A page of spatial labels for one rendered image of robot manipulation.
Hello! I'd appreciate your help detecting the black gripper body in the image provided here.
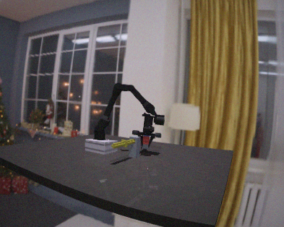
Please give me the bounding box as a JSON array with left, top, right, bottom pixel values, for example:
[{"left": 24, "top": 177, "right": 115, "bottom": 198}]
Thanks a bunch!
[{"left": 132, "top": 123, "right": 161, "bottom": 138}]

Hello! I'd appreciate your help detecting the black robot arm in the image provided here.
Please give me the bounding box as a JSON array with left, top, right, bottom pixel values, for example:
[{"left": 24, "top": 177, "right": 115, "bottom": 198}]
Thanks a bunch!
[{"left": 94, "top": 83, "right": 165, "bottom": 140}]

